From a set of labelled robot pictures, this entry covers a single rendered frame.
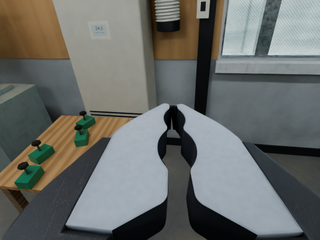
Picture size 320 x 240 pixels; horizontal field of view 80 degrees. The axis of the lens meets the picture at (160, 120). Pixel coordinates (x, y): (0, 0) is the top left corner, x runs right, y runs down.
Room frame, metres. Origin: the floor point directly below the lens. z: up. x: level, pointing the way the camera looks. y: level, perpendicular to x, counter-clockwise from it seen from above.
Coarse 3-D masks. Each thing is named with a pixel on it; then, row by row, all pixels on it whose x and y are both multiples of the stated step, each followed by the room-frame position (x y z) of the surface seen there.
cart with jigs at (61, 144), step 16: (80, 112) 1.12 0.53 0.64; (48, 128) 1.12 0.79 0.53; (64, 128) 1.11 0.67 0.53; (80, 128) 0.94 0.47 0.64; (96, 128) 1.09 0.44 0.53; (112, 128) 1.08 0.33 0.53; (32, 144) 0.81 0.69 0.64; (48, 144) 0.94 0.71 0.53; (64, 144) 0.93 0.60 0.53; (80, 144) 0.90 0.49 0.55; (16, 160) 0.81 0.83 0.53; (32, 160) 0.78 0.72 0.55; (48, 160) 0.80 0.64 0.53; (64, 160) 0.79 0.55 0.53; (0, 176) 0.70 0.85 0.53; (16, 176) 0.69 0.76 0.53; (32, 176) 0.64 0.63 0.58; (48, 176) 0.68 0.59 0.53; (16, 192) 0.68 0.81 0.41; (16, 208) 0.67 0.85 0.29
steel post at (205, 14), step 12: (204, 0) 1.33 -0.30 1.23; (216, 0) 1.34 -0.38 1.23; (204, 12) 1.33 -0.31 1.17; (204, 24) 1.35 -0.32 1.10; (204, 36) 1.35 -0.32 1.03; (204, 48) 1.35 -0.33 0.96; (204, 60) 1.35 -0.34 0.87; (204, 72) 1.35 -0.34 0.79; (204, 84) 1.35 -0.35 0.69; (204, 96) 1.34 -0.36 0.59; (204, 108) 1.34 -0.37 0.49
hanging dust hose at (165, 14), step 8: (160, 0) 1.30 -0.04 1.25; (168, 0) 1.29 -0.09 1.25; (176, 0) 1.32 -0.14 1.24; (160, 8) 1.30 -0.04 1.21; (168, 8) 1.29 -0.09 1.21; (176, 8) 1.32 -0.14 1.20; (160, 16) 1.32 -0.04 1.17; (168, 16) 1.30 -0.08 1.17; (176, 16) 1.31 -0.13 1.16; (160, 24) 1.31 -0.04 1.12; (168, 24) 1.29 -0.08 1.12; (176, 24) 1.30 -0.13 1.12
